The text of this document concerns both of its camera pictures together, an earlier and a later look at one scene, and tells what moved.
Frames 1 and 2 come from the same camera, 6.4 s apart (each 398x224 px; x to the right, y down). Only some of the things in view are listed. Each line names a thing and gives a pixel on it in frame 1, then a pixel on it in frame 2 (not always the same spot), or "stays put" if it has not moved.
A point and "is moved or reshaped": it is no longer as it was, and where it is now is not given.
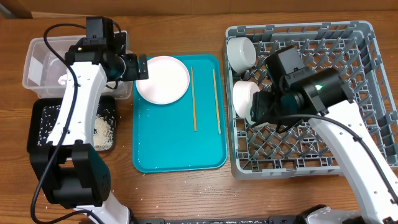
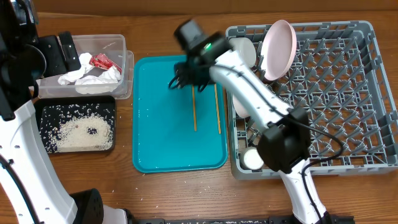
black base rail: x=215 y=220 stays put
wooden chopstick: x=193 y=102 stays put
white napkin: x=62 y=78 is moved or reshaped
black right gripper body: x=268 y=107 → x=192 y=74
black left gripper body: x=131 y=70 → x=56 y=62
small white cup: x=256 y=125 → x=250 y=158
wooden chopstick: x=216 y=103 stays put
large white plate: x=168 y=81 → x=278 y=50
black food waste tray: x=41 y=113 stays put
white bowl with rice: x=241 y=53 stays put
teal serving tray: x=189 y=135 stays put
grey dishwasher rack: x=262 y=150 stays put
